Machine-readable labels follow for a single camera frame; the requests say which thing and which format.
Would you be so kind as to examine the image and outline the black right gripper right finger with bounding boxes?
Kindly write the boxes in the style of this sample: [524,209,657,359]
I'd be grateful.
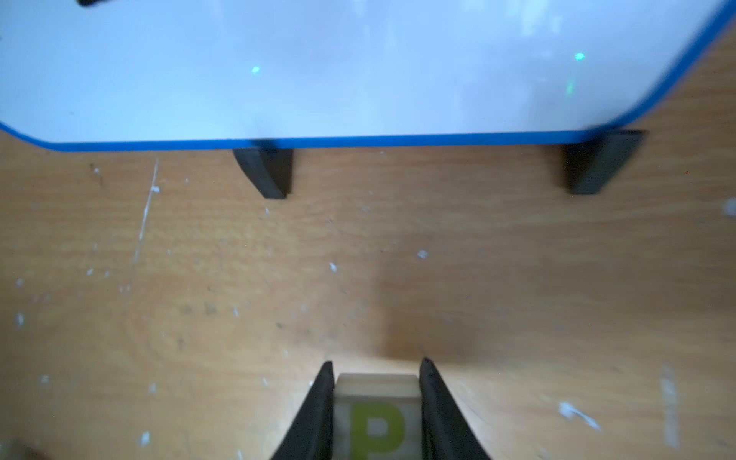
[419,358,491,460]

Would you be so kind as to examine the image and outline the white board reading PEAR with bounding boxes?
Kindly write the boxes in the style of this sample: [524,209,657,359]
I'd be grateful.
[1,1,735,153]

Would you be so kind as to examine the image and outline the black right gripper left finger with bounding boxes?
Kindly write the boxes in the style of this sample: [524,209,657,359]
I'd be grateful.
[271,361,335,460]

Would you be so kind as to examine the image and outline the wooden block green P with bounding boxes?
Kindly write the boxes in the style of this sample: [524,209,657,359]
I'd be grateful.
[333,374,423,459]

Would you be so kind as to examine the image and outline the left black board foot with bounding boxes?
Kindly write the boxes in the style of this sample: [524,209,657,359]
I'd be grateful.
[233,148,294,199]

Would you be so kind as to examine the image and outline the right black board foot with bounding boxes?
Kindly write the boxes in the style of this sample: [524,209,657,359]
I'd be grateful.
[563,130,648,196]

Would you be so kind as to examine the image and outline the black board foot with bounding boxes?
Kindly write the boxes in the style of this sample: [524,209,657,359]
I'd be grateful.
[563,130,648,196]
[233,148,294,199]

